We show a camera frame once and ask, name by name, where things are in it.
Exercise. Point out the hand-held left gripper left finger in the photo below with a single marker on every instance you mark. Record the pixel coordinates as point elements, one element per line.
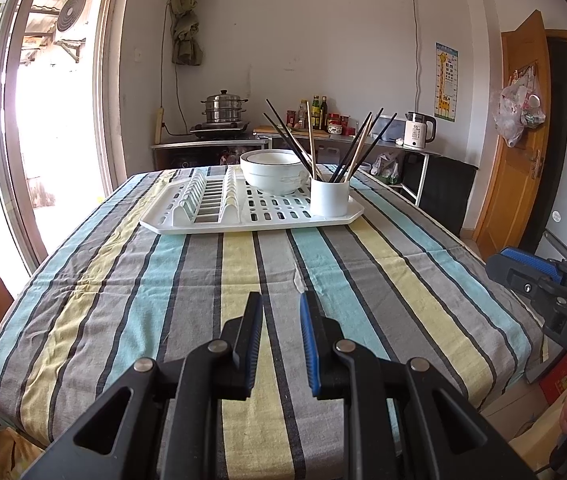
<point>254,350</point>

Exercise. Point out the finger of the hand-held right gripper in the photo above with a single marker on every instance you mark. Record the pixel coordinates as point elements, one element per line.
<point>538,265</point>
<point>523,285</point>

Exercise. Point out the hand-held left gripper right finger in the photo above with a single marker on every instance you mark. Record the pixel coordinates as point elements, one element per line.
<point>309,350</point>

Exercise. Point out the white utensil cup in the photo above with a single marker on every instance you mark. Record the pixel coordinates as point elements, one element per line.
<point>331,200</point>

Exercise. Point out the light wooden chopstick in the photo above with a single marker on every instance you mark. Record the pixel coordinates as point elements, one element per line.
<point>297,146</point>
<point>312,140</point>

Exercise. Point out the tan wooden chopstick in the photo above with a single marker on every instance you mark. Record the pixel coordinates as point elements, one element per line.
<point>358,150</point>

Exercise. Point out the red cardboard box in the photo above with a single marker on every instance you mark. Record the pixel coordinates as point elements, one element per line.
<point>558,375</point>

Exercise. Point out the wooden door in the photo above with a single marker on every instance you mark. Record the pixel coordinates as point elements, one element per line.
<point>513,185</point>

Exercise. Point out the black panel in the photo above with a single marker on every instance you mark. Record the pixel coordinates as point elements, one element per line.
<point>443,190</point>

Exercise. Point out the white plastic dish rack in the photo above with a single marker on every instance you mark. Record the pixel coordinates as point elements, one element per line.
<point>188,227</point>

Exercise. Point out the striped tablecloth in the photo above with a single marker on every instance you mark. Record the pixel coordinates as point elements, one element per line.
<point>113,285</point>

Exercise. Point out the hanging plastic bags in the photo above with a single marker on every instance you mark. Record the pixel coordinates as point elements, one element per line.
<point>516,110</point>

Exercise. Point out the large white bowl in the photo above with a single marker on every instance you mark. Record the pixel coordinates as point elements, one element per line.
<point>273,182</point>

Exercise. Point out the white electric kettle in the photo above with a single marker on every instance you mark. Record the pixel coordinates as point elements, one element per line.
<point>417,132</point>

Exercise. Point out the plastic bag with bottles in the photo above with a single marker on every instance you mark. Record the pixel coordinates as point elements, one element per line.
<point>386,167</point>

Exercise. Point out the metal kitchen shelf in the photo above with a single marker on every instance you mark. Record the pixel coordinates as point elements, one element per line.
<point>391,144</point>

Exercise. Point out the white bowl dark rim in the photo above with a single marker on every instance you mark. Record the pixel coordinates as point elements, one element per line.
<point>271,157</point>

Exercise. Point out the metal side table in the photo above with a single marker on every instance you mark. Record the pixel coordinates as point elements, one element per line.
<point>188,146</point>

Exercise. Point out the wooden cutting board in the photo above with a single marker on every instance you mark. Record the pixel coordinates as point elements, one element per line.
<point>263,130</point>

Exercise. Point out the black induction cooker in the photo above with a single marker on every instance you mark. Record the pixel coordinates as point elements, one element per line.
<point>218,129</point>

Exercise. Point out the white jar red lid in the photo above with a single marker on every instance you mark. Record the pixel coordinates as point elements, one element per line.
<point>334,125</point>

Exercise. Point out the red lidded jar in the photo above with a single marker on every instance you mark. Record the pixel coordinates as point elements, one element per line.
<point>344,125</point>

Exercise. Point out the clear glass bottle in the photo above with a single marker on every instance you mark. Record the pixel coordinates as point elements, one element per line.
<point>303,116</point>

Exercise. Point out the dark glass bottle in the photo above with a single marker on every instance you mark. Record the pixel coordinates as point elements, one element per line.
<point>324,116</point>

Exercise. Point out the dark bottle yellow label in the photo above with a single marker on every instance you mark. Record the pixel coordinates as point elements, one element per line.
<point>316,115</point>

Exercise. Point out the stainless steel steamer pot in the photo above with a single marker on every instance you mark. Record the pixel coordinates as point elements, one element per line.
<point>223,107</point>

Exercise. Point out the tied green curtain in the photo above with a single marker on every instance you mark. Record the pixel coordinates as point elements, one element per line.
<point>186,40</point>

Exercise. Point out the giraffe wall poster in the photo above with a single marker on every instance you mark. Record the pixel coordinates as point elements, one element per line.
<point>446,80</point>

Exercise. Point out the sliding glass door frame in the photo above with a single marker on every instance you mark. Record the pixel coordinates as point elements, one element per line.
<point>3,125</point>

